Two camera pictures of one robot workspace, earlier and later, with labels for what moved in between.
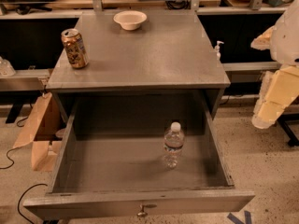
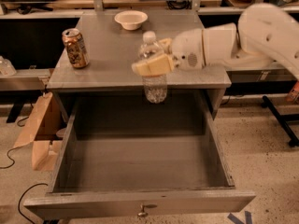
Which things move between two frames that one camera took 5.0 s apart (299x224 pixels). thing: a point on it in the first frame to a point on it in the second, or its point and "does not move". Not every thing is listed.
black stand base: (289, 132) does not move
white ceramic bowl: (130, 20) does not move
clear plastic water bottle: (174, 141) to (154, 88)
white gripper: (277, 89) to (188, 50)
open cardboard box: (45, 130) does not move
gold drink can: (75, 48) does not move
